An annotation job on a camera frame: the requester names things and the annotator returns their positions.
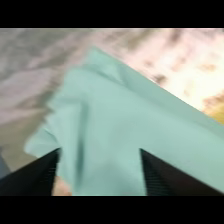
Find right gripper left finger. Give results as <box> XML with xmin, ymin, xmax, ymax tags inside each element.
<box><xmin>0</xmin><ymin>147</ymin><xmax>62</xmax><ymax>197</ymax></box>

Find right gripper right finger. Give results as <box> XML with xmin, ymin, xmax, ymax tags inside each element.
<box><xmin>139</xmin><ymin>148</ymin><xmax>224</xmax><ymax>197</ymax></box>

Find mint green shirt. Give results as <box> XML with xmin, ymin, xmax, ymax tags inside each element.
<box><xmin>23</xmin><ymin>45</ymin><xmax>224</xmax><ymax>197</ymax></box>

